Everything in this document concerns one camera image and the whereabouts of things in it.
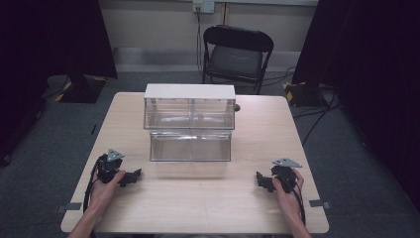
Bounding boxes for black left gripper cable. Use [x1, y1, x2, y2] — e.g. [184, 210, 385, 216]
[82, 155, 107, 213]

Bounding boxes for white wall socket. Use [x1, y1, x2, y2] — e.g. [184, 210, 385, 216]
[192, 0, 216, 15]

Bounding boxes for stand base with striped tape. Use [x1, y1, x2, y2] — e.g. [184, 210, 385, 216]
[45, 73, 109, 104]
[282, 80, 333, 108]

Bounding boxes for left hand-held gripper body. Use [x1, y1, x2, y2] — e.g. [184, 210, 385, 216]
[97, 148, 126, 184]

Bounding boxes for black folding chair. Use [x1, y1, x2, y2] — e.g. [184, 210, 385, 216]
[201, 24, 275, 96]

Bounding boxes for white-topped clear drawer cabinet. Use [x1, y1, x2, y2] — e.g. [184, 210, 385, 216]
[143, 82, 238, 131]

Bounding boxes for black wall socket cable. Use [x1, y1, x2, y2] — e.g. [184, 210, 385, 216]
[195, 7, 205, 76]

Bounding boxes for clear plastic drawer unit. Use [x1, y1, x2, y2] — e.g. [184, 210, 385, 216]
[149, 128, 234, 164]

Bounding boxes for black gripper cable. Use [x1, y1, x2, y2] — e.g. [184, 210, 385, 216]
[82, 155, 107, 213]
[282, 178, 307, 227]

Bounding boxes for person's right hand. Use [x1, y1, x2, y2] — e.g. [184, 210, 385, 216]
[271, 168, 305, 215]

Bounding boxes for person's left hand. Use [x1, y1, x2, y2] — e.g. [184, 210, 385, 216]
[88, 169, 127, 213]

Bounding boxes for grey tape strip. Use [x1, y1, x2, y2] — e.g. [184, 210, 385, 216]
[308, 198, 333, 210]
[54, 201, 83, 213]

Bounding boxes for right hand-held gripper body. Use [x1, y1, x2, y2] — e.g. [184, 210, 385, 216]
[270, 157, 303, 194]

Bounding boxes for black curtain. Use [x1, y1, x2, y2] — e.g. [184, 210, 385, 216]
[0, 0, 119, 167]
[291, 0, 420, 214]

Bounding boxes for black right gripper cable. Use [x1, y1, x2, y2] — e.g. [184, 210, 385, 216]
[282, 178, 307, 227]

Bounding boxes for black floor cables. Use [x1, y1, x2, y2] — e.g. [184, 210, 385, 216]
[262, 65, 342, 147]

